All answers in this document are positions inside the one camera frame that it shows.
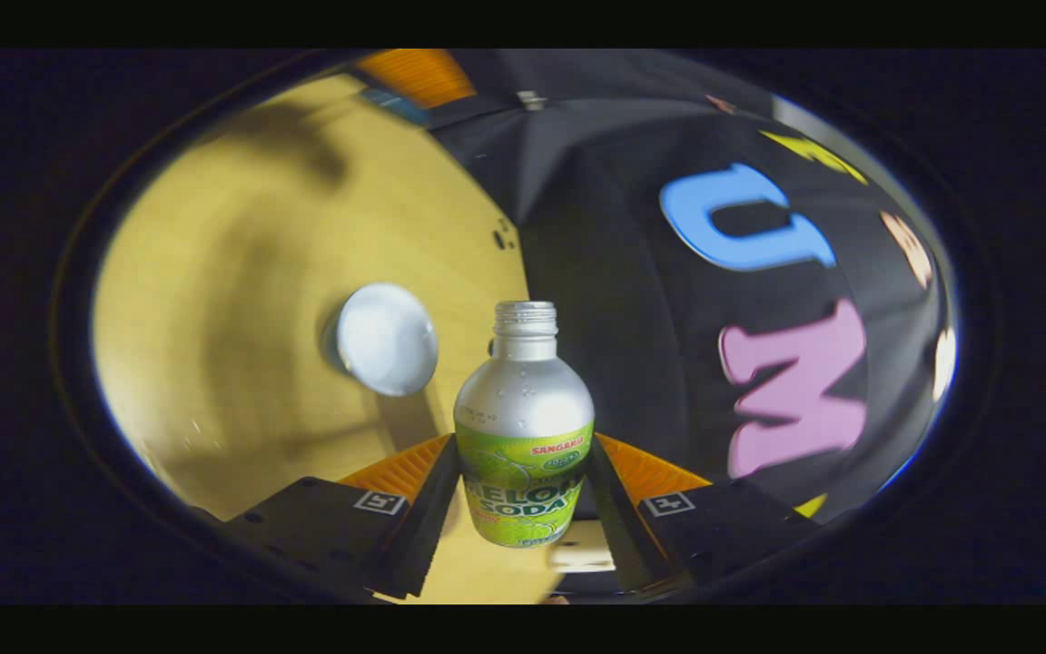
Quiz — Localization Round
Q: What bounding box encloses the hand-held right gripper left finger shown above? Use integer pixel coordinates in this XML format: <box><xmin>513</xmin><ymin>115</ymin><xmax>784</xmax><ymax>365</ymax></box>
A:
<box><xmin>192</xmin><ymin>433</ymin><xmax>463</xmax><ymax>600</ymax></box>

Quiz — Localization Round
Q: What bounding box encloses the white teal teacup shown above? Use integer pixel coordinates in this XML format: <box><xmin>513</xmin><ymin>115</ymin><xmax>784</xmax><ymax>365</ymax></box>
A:
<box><xmin>334</xmin><ymin>282</ymin><xmax>440</xmax><ymax>398</ymax></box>

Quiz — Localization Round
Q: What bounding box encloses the black backdrop cloth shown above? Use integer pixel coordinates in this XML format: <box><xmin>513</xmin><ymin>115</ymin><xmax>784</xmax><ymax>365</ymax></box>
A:
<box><xmin>428</xmin><ymin>50</ymin><xmax>958</xmax><ymax>523</ymax></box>

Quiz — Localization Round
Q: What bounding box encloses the silver green-label water bottle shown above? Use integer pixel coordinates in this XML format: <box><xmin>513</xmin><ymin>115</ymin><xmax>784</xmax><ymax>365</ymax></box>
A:
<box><xmin>453</xmin><ymin>301</ymin><xmax>596</xmax><ymax>549</ymax></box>

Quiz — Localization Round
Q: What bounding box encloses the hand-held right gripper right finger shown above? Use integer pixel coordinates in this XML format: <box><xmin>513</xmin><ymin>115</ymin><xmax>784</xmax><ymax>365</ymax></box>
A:
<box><xmin>584</xmin><ymin>432</ymin><xmax>820</xmax><ymax>596</ymax></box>

